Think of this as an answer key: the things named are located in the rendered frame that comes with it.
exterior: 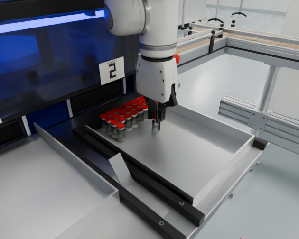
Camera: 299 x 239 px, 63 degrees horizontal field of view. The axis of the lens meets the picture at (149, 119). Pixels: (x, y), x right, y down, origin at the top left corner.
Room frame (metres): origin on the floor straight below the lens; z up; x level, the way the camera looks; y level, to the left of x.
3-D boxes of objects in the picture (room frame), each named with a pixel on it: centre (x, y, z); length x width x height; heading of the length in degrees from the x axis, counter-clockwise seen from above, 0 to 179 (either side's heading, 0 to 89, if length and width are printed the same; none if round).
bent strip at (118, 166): (0.33, 0.02, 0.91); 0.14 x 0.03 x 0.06; 47
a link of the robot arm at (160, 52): (0.55, -0.02, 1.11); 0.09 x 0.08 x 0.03; 46
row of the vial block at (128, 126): (0.58, 0.03, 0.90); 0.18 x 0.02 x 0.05; 136
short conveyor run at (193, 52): (1.15, -0.14, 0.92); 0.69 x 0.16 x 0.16; 137
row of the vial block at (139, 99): (0.61, 0.07, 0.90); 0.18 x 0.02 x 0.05; 136
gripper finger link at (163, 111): (0.53, -0.04, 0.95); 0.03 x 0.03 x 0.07; 46
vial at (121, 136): (0.51, 0.07, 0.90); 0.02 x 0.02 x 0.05
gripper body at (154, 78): (0.55, -0.02, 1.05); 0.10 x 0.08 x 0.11; 46
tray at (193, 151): (0.50, -0.05, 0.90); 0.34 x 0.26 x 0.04; 46
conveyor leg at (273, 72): (1.24, -0.66, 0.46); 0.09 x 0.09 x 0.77; 47
